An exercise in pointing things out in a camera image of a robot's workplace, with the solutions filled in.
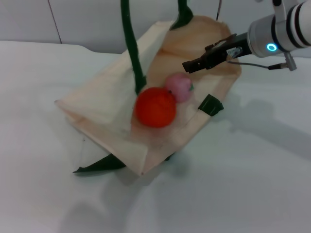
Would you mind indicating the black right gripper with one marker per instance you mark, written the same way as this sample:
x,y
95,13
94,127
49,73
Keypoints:
x,y
233,48

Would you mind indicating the pink peach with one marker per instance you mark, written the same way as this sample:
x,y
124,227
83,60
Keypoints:
x,y
178,85

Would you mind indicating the orange fruit with stem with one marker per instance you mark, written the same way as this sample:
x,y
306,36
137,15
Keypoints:
x,y
155,109

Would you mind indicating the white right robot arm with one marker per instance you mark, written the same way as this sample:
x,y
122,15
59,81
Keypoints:
x,y
279,34

